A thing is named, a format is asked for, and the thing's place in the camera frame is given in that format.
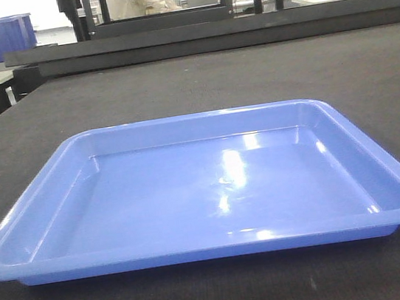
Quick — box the blue plastic tray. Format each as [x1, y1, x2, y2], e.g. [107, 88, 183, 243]
[0, 99, 400, 285]

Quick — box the black metal frame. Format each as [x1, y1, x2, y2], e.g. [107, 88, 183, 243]
[69, 0, 286, 44]

